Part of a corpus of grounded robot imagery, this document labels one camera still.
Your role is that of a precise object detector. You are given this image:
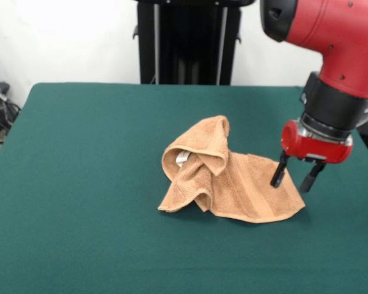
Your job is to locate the tan terry towel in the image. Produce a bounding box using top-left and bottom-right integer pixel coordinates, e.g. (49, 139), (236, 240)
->
(157, 115), (307, 224)

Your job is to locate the dark green table cloth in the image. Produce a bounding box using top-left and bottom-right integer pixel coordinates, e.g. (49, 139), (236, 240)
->
(0, 81), (368, 294)

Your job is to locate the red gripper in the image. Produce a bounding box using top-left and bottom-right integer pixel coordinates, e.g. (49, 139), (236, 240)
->
(270, 119), (354, 194)

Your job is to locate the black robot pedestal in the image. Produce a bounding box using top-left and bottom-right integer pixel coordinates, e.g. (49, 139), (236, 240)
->
(132, 0), (255, 86)

